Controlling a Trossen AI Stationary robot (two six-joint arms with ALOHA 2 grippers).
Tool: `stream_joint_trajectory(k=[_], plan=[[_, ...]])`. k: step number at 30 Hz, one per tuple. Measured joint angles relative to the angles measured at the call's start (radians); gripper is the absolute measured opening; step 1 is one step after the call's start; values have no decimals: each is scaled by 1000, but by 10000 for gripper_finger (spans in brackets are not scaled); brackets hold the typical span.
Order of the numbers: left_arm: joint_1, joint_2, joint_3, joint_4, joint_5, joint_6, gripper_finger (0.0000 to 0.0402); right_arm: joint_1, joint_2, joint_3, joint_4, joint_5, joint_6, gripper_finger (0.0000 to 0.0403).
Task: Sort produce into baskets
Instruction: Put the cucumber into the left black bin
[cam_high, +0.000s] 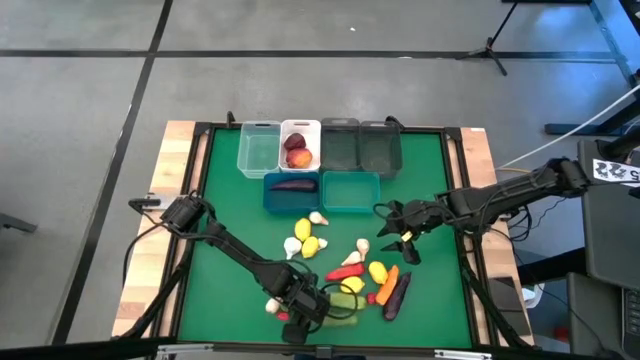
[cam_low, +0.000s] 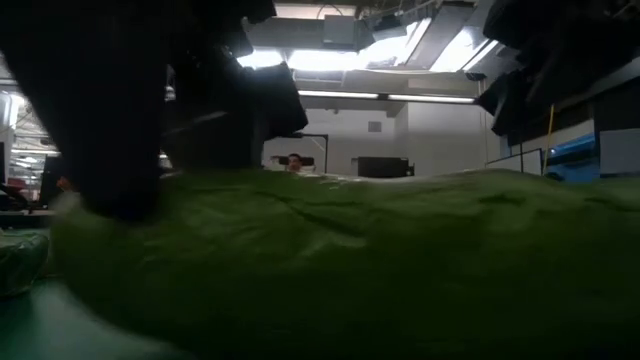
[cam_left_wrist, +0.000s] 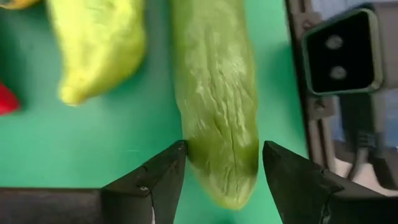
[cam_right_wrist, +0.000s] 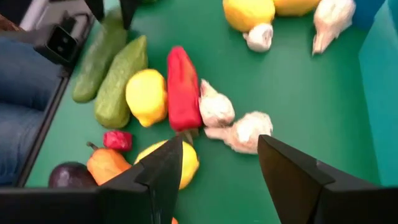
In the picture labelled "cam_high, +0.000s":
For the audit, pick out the small red object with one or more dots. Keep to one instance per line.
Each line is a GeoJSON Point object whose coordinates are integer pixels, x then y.
{"type": "Point", "coordinates": [562, 334]}

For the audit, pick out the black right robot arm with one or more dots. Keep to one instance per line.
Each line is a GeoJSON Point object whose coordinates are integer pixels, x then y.
{"type": "Point", "coordinates": [515, 192]}

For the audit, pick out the red apple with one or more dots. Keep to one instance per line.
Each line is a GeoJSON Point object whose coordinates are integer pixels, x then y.
{"type": "Point", "coordinates": [299, 158]}

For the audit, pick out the long red pepper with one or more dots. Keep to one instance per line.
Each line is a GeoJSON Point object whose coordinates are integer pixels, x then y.
{"type": "Point", "coordinates": [345, 272]}

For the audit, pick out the grey translucent plastic basket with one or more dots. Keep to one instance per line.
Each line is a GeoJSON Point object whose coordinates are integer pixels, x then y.
{"type": "Point", "coordinates": [340, 147]}
{"type": "Point", "coordinates": [381, 150]}

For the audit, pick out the black desk frame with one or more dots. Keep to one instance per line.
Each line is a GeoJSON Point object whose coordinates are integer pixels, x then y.
{"type": "Point", "coordinates": [555, 130]}

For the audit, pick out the black tripod stand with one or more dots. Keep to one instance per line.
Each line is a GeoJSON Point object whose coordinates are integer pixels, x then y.
{"type": "Point", "coordinates": [487, 50]}

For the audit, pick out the light green cucumber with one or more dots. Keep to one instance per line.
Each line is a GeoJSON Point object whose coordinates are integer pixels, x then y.
{"type": "Point", "coordinates": [350, 301]}

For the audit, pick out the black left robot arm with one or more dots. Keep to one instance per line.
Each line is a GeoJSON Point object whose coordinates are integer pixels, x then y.
{"type": "Point", "coordinates": [240, 252]}

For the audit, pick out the teal plastic bin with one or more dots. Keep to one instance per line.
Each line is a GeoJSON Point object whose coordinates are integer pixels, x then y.
{"type": "Point", "coordinates": [351, 192]}

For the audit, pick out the black rig crossbar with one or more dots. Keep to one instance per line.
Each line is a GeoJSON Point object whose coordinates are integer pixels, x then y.
{"type": "Point", "coordinates": [75, 350]}

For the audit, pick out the white fiducial tag sheet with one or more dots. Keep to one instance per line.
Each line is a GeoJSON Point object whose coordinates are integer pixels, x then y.
{"type": "Point", "coordinates": [615, 171]}

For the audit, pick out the dark grey desk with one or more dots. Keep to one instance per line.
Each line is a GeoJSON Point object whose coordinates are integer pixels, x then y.
{"type": "Point", "coordinates": [610, 225]}

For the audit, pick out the white plastic basket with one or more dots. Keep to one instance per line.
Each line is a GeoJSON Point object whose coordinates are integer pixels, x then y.
{"type": "Point", "coordinates": [313, 135]}

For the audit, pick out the small white garlic bulb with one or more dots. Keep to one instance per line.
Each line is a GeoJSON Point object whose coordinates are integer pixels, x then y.
{"type": "Point", "coordinates": [323, 244]}

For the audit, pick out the white cup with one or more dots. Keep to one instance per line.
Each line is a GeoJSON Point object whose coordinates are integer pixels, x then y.
{"type": "Point", "coordinates": [537, 295]}

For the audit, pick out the silver metal bracket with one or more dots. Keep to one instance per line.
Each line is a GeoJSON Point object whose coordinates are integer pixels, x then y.
{"type": "Point", "coordinates": [462, 355]}
{"type": "Point", "coordinates": [185, 350]}

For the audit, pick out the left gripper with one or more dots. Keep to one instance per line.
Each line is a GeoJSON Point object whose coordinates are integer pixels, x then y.
{"type": "Point", "coordinates": [307, 302]}

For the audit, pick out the dark blue plastic bin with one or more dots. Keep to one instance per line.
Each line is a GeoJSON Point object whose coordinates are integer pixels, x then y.
{"type": "Point", "coordinates": [291, 202]}

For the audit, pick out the black keyboard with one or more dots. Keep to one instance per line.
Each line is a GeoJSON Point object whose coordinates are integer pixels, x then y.
{"type": "Point", "coordinates": [632, 320]}

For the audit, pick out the black table frame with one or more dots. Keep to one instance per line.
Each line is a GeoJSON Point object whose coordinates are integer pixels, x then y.
{"type": "Point", "coordinates": [220, 125]}

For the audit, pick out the purple eggplant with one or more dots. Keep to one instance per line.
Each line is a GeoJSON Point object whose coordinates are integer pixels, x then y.
{"type": "Point", "coordinates": [295, 186]}
{"type": "Point", "coordinates": [397, 297]}

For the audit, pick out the yellow lemon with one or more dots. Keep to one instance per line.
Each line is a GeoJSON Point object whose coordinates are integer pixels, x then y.
{"type": "Point", "coordinates": [378, 273]}
{"type": "Point", "coordinates": [310, 247]}
{"type": "Point", "coordinates": [303, 230]}
{"type": "Point", "coordinates": [352, 285]}

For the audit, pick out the clear plastic basket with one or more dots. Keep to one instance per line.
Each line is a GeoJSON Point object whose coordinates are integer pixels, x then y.
{"type": "Point", "coordinates": [259, 150]}

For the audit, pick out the black chair base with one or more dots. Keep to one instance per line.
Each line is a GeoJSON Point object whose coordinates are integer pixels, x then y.
{"type": "Point", "coordinates": [17, 223]}

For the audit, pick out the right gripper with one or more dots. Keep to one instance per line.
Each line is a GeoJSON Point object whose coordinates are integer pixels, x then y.
{"type": "Point", "coordinates": [425, 215]}

